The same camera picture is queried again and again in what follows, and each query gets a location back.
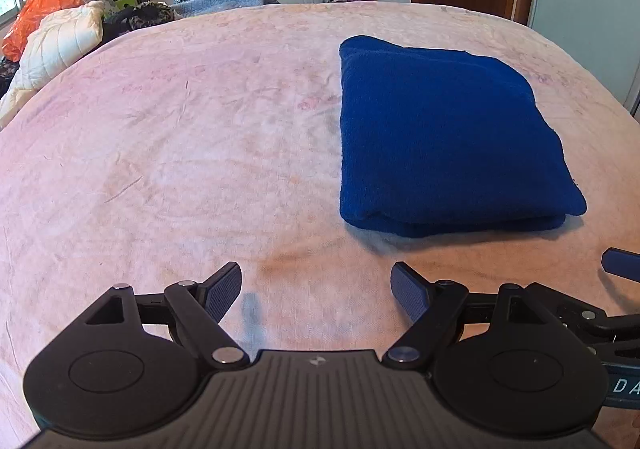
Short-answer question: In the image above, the orange plastic bag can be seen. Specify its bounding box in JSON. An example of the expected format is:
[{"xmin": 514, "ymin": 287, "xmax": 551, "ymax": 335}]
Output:
[{"xmin": 1, "ymin": 0, "xmax": 84, "ymax": 63}]

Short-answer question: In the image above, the leopard print cloth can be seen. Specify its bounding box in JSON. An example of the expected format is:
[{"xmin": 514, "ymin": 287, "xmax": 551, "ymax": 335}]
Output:
[{"xmin": 102, "ymin": 2, "xmax": 176, "ymax": 38}]

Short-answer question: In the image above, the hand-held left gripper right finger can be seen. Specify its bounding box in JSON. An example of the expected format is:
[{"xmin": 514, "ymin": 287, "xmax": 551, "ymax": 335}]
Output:
[{"xmin": 381, "ymin": 261, "xmax": 547, "ymax": 372}]

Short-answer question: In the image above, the light blue blanket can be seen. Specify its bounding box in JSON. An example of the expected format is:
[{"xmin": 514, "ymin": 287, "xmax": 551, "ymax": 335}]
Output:
[{"xmin": 170, "ymin": 0, "xmax": 281, "ymax": 19}]

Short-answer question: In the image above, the blue knit sweater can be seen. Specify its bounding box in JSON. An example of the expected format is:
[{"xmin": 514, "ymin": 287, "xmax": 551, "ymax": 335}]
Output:
[{"xmin": 338, "ymin": 35, "xmax": 587, "ymax": 239}]

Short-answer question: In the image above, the pink bed blanket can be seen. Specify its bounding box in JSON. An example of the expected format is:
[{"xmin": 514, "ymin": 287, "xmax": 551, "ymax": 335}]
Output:
[{"xmin": 0, "ymin": 0, "xmax": 640, "ymax": 449}]

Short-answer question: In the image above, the patterned quilt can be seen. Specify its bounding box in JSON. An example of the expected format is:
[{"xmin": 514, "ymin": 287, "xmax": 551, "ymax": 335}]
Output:
[{"xmin": 0, "ymin": 54, "xmax": 22, "ymax": 98}]

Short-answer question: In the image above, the pale blue wardrobe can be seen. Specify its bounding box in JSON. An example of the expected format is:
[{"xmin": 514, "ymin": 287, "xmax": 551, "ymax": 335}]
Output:
[{"xmin": 525, "ymin": 0, "xmax": 640, "ymax": 124}]

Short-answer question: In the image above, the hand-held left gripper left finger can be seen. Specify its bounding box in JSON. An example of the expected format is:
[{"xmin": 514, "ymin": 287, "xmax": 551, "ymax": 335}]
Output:
[{"xmin": 84, "ymin": 261, "xmax": 250, "ymax": 371}]

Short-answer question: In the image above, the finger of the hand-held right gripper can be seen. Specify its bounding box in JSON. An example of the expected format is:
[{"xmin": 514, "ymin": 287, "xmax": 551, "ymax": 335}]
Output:
[{"xmin": 601, "ymin": 247, "xmax": 640, "ymax": 279}]

